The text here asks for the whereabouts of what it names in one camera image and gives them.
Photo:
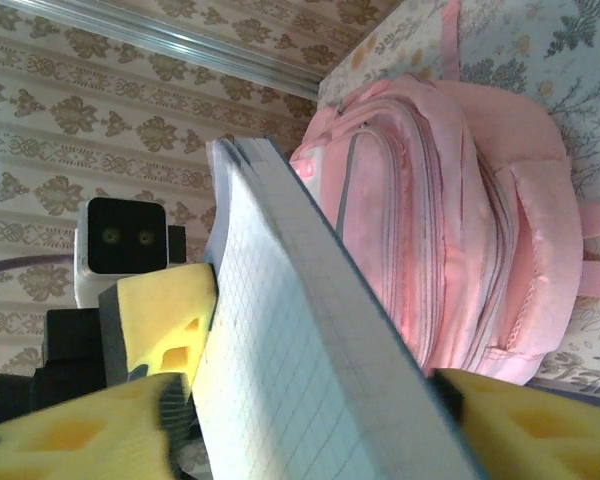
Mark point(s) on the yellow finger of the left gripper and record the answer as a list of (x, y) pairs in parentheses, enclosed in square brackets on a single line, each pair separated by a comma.
[(165, 310)]

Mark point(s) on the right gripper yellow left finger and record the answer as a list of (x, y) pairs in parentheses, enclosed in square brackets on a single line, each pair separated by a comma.
[(80, 440)]

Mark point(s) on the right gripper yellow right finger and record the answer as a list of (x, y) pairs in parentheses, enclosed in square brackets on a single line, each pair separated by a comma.
[(545, 430)]

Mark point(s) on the pale grey-green notebook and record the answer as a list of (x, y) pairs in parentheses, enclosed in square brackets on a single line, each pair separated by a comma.
[(290, 325)]

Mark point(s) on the pink student backpack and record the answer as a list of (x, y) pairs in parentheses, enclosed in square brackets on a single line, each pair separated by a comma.
[(455, 225)]

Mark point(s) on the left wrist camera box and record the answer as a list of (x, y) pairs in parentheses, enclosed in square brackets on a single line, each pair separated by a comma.
[(122, 235)]

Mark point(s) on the aluminium frame post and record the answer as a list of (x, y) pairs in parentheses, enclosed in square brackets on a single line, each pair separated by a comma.
[(180, 47)]

